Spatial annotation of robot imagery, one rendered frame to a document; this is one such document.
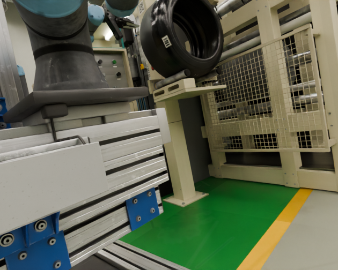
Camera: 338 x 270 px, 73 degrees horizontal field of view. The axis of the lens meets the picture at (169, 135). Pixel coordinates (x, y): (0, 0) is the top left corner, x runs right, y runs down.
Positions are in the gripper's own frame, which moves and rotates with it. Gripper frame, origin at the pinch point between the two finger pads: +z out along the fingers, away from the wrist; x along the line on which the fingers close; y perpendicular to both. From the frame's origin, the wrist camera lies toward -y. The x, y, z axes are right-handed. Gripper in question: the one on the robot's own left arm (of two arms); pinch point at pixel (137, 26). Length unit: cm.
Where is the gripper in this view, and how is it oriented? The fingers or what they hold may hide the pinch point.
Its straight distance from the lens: 145.1
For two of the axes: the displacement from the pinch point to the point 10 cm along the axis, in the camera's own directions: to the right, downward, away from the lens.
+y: -1.0, -10.0, 0.0
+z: 8.2, -0.8, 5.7
